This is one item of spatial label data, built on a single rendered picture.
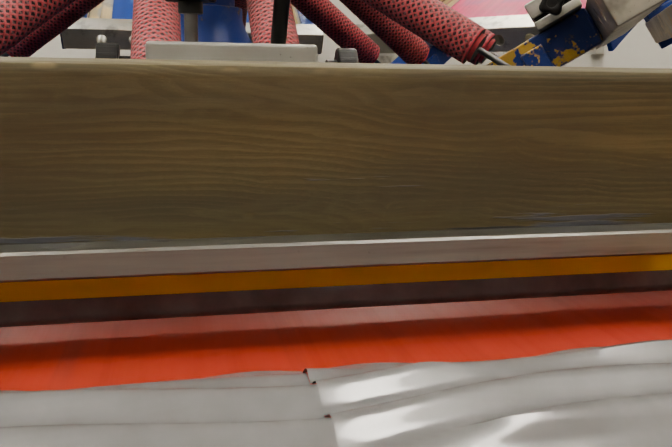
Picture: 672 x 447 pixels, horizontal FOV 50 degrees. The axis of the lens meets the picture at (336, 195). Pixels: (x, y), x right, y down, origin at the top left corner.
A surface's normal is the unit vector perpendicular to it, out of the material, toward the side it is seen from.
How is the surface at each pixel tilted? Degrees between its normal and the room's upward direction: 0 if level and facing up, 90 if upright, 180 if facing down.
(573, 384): 33
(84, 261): 90
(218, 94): 90
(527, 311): 0
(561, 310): 0
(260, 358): 0
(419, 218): 90
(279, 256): 90
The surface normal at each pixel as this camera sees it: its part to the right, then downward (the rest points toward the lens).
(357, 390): 0.24, -0.74
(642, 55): -0.98, 0.02
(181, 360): 0.01, -0.99
